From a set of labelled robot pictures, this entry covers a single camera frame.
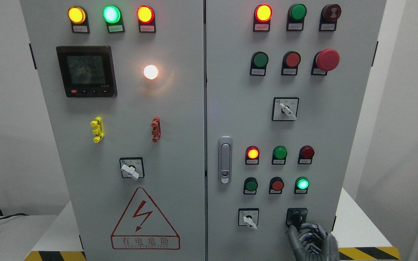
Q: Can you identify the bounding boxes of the red indicator light middle right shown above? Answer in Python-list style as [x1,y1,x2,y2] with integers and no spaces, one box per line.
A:
[298,145,315,165]

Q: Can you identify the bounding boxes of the black rotary knob switch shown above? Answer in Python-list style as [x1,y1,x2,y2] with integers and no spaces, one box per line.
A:
[285,208,308,232]

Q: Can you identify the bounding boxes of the black digital power meter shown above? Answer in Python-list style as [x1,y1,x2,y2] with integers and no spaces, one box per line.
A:
[56,46,118,98]

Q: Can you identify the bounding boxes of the red terminal connector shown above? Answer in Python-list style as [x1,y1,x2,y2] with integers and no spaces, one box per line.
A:
[151,117,161,142]

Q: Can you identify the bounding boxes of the green indicator light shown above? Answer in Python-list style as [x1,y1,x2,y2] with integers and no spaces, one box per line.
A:
[271,146,288,165]
[102,5,125,33]

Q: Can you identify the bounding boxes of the yellow black hazard tape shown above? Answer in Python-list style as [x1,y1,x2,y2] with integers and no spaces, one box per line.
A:
[339,246,401,261]
[25,251,86,261]

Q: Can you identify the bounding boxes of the green indicator light middle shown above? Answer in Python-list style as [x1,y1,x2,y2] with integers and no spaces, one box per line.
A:
[271,146,288,165]

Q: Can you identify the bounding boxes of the left yellow black hazard tape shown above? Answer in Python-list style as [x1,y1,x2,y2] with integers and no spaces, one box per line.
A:
[25,251,86,261]

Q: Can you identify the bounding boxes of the green push button lower left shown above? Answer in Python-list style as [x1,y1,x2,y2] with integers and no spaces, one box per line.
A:
[243,177,258,195]

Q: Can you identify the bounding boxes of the red indicator light top left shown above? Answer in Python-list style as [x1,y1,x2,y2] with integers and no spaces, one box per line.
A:
[136,5,156,33]

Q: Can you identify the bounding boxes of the silver door latch handle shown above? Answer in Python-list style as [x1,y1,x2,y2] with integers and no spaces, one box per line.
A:
[218,136,233,185]

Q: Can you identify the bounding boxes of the red indicator light middle left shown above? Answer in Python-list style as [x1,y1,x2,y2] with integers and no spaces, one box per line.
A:
[245,146,260,165]

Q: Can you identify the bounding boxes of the yellow indicator light top left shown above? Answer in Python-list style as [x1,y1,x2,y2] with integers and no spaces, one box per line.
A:
[67,5,90,33]

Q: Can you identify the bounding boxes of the red indicator light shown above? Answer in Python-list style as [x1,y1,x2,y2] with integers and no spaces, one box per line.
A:
[298,145,315,165]
[245,146,260,165]
[136,5,156,33]

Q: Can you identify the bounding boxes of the green indicator top right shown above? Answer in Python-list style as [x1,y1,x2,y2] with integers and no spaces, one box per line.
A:
[286,4,307,31]

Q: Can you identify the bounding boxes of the red push button lower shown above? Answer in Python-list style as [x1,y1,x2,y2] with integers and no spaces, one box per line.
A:
[269,177,285,194]

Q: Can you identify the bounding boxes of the right yellow black hazard tape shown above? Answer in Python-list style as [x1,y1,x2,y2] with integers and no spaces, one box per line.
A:
[339,246,401,261]

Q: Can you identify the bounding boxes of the upper right white selector switch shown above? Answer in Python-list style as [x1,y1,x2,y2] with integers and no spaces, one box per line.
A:
[271,96,299,121]

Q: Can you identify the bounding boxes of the white glowing indicator lamp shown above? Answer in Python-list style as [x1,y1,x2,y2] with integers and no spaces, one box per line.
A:
[143,65,159,80]

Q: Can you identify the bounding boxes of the red push button upper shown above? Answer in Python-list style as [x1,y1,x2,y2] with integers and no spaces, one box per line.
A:
[281,51,301,76]

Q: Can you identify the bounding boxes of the lower white selector switch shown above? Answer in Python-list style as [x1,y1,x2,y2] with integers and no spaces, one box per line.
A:
[238,208,260,230]

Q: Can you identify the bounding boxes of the red emergency stop mushroom button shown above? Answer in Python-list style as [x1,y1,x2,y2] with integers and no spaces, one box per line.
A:
[311,48,340,76]

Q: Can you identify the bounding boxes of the grey electrical control cabinet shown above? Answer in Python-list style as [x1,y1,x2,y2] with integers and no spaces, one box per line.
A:
[20,0,386,261]

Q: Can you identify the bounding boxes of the yellow terminal connector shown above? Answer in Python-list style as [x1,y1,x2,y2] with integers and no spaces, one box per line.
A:
[90,117,105,144]

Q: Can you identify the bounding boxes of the left door white selector switch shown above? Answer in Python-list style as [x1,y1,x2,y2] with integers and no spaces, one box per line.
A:
[119,157,145,181]

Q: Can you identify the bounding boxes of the green indicator light top left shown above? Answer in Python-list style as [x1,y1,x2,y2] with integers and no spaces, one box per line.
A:
[102,5,125,33]

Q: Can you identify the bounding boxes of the red lit indicator top right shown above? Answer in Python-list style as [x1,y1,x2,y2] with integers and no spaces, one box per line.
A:
[253,4,272,32]

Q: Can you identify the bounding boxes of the red push button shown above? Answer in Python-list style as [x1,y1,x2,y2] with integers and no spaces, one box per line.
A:
[281,51,301,76]
[269,177,285,194]

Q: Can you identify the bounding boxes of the green push button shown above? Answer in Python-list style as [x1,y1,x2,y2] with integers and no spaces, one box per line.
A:
[243,177,258,195]
[294,177,309,194]
[249,51,269,76]

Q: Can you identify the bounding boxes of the red high voltage warning sticker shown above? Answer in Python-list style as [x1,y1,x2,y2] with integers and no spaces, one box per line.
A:
[110,187,180,250]

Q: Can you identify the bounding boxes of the green push button lower right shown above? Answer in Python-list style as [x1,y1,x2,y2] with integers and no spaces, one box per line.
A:
[294,177,309,194]

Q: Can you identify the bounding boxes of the green push button upper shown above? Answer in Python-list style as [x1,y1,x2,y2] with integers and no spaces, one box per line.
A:
[249,51,269,76]

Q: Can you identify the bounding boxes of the grey robotic right hand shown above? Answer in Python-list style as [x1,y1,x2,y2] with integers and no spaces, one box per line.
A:
[287,223,340,261]

